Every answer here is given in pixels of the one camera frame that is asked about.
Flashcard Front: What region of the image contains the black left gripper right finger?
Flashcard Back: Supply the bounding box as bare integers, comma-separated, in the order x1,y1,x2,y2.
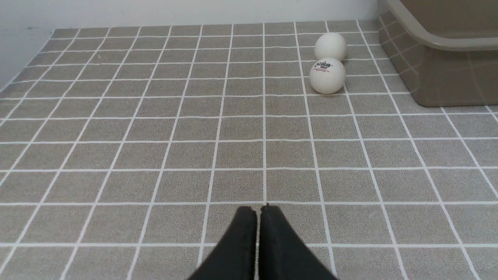
258,205,336,280

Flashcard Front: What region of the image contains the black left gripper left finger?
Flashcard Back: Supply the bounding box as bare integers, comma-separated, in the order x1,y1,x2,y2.
189,206,257,280

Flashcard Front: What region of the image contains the white ping-pong ball with logo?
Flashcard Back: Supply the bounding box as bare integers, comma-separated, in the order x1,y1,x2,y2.
309,58,346,95

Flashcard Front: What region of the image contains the plain white ping-pong ball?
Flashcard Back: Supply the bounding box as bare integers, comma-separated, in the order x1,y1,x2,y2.
314,32,347,61

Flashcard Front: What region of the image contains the grey checked table mat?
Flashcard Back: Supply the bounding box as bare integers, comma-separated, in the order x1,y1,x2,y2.
1,21,498,280

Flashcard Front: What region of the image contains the olive plastic bin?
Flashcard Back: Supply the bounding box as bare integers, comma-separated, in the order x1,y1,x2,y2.
378,0,498,107

